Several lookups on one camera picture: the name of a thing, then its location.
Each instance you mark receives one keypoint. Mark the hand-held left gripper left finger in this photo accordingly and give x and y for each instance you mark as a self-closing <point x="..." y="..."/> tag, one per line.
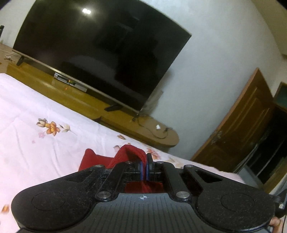
<point x="141" y="171"/>

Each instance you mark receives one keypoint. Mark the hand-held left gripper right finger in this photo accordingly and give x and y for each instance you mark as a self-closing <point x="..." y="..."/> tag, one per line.
<point x="148" y="168"/>

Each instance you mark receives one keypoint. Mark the red beaded sweater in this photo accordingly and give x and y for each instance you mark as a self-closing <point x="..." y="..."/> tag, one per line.
<point x="98" y="162"/>

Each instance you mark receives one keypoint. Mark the person's right hand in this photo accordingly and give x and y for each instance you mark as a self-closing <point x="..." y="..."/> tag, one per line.
<point x="275" y="224"/>

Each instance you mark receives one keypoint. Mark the black remote control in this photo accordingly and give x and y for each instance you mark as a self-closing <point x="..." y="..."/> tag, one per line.
<point x="112" y="107"/>

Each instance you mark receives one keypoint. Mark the wooden television cabinet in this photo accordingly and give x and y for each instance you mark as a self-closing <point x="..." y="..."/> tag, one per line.
<point x="89" y="103"/>

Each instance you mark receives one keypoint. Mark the floral white bed sheet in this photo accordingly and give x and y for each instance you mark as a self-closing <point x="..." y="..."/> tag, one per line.
<point x="44" y="145"/>

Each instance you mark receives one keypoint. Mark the brown wooden door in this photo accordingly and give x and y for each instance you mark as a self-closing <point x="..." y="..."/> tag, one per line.
<point x="242" y="125"/>

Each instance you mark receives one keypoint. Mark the silver set-top box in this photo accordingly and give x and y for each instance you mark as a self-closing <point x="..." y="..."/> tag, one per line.
<point x="69" y="81"/>

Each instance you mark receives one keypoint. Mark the large black television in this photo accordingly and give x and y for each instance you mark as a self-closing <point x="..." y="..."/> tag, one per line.
<point x="96" y="44"/>

